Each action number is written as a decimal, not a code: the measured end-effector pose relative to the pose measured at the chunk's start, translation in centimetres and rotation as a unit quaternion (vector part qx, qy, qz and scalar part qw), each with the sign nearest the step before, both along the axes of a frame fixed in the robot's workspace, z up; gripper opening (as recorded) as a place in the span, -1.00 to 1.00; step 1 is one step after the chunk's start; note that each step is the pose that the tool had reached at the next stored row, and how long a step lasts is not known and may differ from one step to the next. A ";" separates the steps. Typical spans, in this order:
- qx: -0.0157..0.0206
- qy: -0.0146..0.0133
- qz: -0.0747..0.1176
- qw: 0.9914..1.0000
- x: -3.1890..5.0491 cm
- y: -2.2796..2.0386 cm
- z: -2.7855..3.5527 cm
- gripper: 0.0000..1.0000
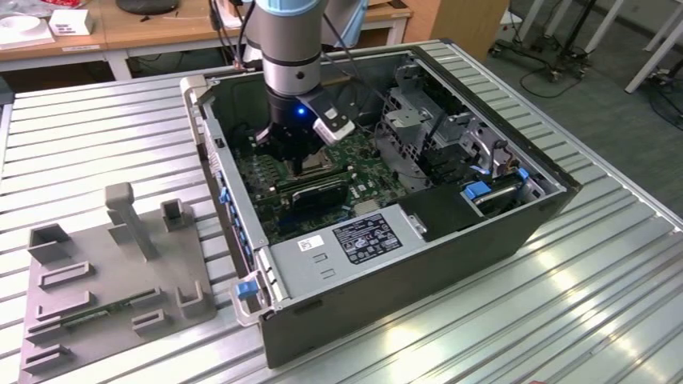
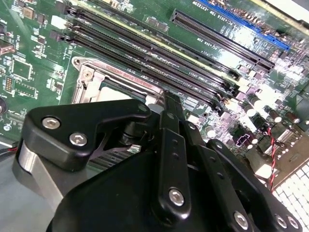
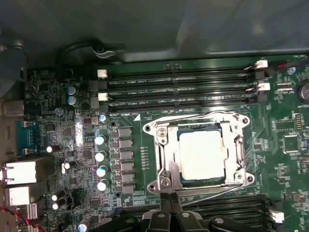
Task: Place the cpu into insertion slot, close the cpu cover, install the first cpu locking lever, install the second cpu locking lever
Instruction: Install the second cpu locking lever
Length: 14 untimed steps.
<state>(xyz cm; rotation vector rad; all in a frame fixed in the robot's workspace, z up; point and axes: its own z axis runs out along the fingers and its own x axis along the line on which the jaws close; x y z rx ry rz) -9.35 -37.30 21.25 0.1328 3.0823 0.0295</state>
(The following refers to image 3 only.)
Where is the black sleeved capacitor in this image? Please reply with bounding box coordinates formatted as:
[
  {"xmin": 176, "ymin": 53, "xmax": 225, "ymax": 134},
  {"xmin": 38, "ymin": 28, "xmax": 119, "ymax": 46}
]
[
  {"xmin": 51, "ymin": 189, "xmax": 66, "ymax": 202},
  {"xmin": 52, "ymin": 198, "xmax": 68, "ymax": 210},
  {"xmin": 63, "ymin": 160, "xmax": 78, "ymax": 170},
  {"xmin": 45, "ymin": 144, "xmax": 61, "ymax": 154}
]

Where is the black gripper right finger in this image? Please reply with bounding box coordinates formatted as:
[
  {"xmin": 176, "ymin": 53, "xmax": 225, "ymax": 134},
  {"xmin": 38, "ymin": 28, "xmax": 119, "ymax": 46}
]
[{"xmin": 171, "ymin": 192, "xmax": 273, "ymax": 232}]

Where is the black cable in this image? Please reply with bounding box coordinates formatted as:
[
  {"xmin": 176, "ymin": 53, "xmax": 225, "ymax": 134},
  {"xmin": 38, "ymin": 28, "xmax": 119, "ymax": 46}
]
[{"xmin": 55, "ymin": 37, "xmax": 106, "ymax": 73}]

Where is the metal wire locking lever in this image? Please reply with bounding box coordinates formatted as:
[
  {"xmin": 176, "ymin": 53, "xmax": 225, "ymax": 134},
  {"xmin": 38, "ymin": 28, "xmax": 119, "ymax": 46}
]
[
  {"xmin": 153, "ymin": 110, "xmax": 242, "ymax": 128},
  {"xmin": 180, "ymin": 183, "xmax": 246, "ymax": 208}
]

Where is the silver rear port housing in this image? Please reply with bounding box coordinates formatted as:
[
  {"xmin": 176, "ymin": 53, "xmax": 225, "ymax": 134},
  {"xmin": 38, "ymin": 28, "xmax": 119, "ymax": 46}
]
[
  {"xmin": 0, "ymin": 100, "xmax": 25, "ymax": 117},
  {"xmin": 3, "ymin": 185, "xmax": 47, "ymax": 206},
  {"xmin": 0, "ymin": 158, "xmax": 54, "ymax": 186},
  {"xmin": 15, "ymin": 203, "xmax": 39, "ymax": 220}
]

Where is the black board header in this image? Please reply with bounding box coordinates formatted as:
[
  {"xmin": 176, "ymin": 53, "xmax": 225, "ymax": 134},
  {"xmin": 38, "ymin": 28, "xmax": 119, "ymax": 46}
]
[{"xmin": 65, "ymin": 189, "xmax": 79, "ymax": 211}]

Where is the black PC case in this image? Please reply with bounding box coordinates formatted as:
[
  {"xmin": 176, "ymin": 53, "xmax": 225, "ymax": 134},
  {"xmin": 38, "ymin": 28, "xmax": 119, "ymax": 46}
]
[{"xmin": 0, "ymin": 0, "xmax": 309, "ymax": 232}]

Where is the silver CPU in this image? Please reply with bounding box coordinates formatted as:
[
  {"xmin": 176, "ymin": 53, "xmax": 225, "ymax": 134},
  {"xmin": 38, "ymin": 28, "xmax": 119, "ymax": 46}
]
[{"xmin": 177, "ymin": 123, "xmax": 230, "ymax": 187}]

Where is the CPU socket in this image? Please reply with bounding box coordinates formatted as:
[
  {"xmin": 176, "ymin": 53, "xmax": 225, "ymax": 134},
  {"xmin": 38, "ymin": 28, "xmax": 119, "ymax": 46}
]
[{"xmin": 142, "ymin": 111, "xmax": 256, "ymax": 194}]

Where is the silver coin cell battery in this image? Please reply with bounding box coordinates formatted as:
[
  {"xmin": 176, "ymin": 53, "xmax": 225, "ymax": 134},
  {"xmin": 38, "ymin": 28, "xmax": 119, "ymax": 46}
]
[{"xmin": 296, "ymin": 82, "xmax": 309, "ymax": 103}]

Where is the metal socket cover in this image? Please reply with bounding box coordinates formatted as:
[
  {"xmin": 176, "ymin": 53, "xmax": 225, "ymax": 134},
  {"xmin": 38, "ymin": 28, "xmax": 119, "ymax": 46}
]
[{"xmin": 154, "ymin": 118, "xmax": 247, "ymax": 190}]

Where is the black connector with red-black wires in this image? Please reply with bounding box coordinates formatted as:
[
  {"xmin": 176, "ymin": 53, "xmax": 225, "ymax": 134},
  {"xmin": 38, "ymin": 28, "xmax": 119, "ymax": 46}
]
[{"xmin": 267, "ymin": 58, "xmax": 309, "ymax": 73}]

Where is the blue rear port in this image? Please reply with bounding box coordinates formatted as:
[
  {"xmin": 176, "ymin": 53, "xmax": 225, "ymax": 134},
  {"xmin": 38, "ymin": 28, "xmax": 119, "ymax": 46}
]
[{"xmin": 14, "ymin": 119, "xmax": 40, "ymax": 157}]

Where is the black RAM slot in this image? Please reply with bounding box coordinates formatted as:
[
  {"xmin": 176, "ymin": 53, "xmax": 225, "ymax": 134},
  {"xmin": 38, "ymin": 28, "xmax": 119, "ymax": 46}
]
[
  {"xmin": 98, "ymin": 71, "xmax": 266, "ymax": 90},
  {"xmin": 96, "ymin": 59, "xmax": 268, "ymax": 79},
  {"xmin": 98, "ymin": 94, "xmax": 267, "ymax": 113},
  {"xmin": 119, "ymin": 209, "xmax": 270, "ymax": 224},
  {"xmin": 98, "ymin": 82, "xmax": 270, "ymax": 102},
  {"xmin": 120, "ymin": 194, "xmax": 268, "ymax": 206},
  {"xmin": 120, "ymin": 202, "xmax": 270, "ymax": 213}
]

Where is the green motherboard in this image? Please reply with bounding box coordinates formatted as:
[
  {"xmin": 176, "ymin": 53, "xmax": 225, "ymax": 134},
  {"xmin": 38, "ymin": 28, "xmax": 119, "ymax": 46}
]
[{"xmin": 24, "ymin": 54, "xmax": 309, "ymax": 232}]

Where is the red-black twisted wire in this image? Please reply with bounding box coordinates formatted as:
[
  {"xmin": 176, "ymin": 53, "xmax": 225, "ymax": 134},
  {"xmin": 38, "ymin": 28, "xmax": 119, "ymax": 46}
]
[{"xmin": 0, "ymin": 205, "xmax": 47, "ymax": 232}]

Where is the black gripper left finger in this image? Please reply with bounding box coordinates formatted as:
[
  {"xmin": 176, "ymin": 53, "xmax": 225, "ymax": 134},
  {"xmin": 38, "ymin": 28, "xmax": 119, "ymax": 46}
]
[{"xmin": 93, "ymin": 192, "xmax": 173, "ymax": 232}]

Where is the black square chip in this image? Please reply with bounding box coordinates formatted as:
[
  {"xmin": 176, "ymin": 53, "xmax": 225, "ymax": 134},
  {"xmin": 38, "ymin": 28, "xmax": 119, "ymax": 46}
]
[{"xmin": 282, "ymin": 134, "xmax": 301, "ymax": 153}]

